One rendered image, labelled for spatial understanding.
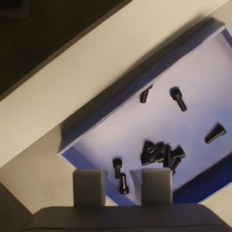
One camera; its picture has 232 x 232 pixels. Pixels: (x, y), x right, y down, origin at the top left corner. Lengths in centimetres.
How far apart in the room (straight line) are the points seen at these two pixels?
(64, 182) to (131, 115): 8
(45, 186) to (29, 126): 5
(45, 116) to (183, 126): 10
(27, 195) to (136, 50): 14
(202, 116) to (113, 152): 7
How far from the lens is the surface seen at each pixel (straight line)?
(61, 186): 24
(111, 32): 18
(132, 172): 17
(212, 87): 20
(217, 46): 20
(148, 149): 21
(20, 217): 25
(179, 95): 19
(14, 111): 21
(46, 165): 23
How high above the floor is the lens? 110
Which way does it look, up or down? 64 degrees down
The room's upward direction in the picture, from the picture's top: 177 degrees clockwise
